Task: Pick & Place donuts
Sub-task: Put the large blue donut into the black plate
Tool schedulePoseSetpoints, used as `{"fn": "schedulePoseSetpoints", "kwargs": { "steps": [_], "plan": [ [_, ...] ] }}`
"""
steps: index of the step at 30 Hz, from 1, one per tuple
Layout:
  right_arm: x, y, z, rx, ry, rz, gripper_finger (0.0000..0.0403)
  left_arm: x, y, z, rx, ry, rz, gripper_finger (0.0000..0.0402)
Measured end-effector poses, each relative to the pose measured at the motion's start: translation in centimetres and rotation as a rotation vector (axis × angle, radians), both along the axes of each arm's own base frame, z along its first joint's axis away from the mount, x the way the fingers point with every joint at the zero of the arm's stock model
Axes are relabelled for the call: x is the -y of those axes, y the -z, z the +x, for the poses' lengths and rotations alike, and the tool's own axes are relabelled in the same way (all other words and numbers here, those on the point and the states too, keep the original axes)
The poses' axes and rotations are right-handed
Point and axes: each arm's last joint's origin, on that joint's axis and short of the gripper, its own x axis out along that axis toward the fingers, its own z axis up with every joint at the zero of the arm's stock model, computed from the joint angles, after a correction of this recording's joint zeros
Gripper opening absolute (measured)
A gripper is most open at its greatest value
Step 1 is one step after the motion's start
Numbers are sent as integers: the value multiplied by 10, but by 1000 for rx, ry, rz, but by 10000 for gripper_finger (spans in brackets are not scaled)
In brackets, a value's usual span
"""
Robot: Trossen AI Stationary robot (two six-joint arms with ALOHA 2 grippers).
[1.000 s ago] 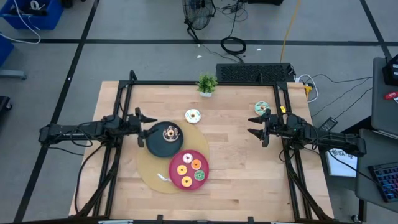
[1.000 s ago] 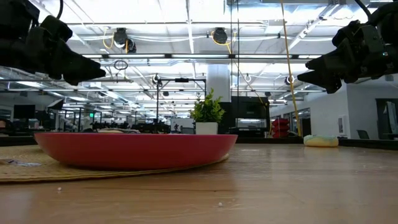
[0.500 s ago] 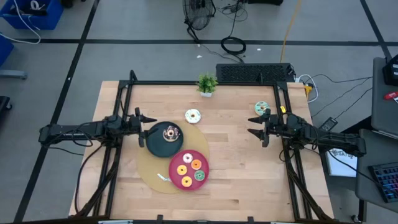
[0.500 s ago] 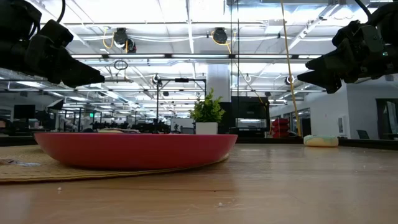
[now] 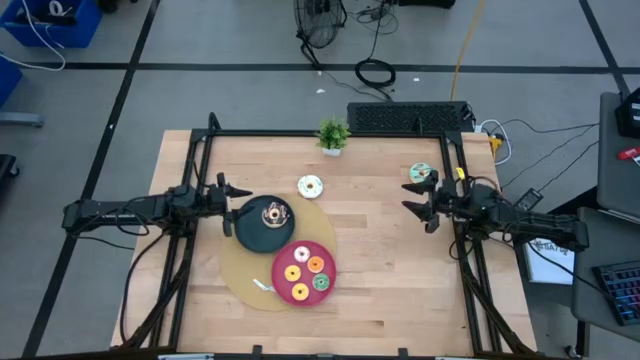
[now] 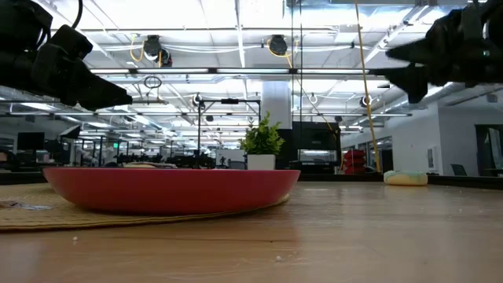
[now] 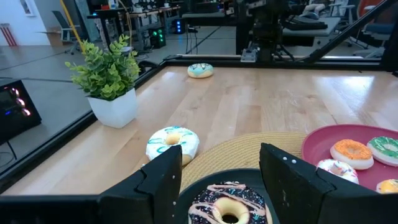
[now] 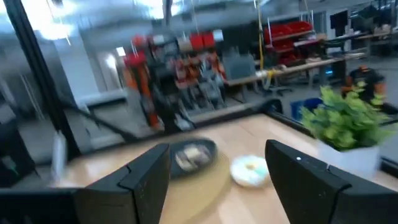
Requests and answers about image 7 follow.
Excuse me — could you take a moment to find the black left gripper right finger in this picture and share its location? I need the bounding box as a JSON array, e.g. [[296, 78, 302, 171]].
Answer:
[[259, 142, 398, 224]]

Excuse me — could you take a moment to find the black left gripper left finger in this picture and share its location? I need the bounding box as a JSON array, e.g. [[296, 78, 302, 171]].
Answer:
[[0, 144, 183, 224]]

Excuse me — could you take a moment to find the chocolate donut with pink drizzle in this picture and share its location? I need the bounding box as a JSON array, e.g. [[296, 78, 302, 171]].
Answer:
[[187, 181, 274, 224]]

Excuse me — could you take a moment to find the small white pink-sprinkled donut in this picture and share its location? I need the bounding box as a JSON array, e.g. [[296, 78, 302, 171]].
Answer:
[[316, 158, 360, 185]]

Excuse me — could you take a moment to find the small orange iced donut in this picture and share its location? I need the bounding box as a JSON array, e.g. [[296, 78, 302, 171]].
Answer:
[[329, 138, 375, 171]]

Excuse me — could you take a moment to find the white donut with teal drizzle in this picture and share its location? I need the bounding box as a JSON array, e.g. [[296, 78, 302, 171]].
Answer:
[[145, 126, 200, 167]]

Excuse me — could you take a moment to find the small green iced donut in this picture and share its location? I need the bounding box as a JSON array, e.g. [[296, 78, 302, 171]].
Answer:
[[366, 136, 398, 167]]

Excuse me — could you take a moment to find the small yellow iced donut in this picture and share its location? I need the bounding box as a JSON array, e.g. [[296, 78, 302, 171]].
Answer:
[[375, 179, 398, 195]]

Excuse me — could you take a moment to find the large teal iced donut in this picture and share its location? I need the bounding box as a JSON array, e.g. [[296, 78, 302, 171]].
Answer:
[[187, 62, 215, 79]]

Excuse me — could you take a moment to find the pink round plate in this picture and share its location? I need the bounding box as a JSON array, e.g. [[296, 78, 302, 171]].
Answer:
[[300, 123, 398, 192]]

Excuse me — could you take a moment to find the dark grey round plate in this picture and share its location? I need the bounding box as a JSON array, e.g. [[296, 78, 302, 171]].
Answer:
[[177, 167, 280, 224]]

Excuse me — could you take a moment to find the round woven straw placemat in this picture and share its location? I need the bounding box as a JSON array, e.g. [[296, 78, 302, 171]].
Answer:
[[178, 131, 308, 194]]

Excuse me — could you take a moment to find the green plant in white pot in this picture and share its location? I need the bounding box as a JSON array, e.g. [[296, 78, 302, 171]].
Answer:
[[64, 33, 141, 129]]

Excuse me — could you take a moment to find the black computer case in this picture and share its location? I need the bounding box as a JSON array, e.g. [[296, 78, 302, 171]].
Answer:
[[0, 78, 43, 146]]

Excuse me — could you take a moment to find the computer tower with green lights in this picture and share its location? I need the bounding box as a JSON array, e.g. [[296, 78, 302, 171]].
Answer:
[[148, 27, 167, 49]]

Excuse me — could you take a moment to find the grey desk with keyboard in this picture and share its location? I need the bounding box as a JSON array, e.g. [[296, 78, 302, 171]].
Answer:
[[281, 17, 341, 47]]

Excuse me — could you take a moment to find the cluttered black desk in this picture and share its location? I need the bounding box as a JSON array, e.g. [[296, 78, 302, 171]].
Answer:
[[86, 6, 187, 52]]

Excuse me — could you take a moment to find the grey office chair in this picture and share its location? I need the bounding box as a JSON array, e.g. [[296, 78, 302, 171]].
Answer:
[[51, 11, 81, 55]]

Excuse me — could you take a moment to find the orange chair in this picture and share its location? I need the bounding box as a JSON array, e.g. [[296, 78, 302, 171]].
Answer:
[[356, 0, 398, 35]]

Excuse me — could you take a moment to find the red white striped sign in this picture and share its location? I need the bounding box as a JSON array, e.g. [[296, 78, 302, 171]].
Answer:
[[0, 23, 18, 47]]

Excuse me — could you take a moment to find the yellow hanging cable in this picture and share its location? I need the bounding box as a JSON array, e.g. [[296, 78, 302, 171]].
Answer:
[[58, 0, 86, 52]]

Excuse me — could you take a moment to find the framed wall picture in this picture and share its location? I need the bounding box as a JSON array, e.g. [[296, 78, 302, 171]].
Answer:
[[20, 0, 37, 16]]

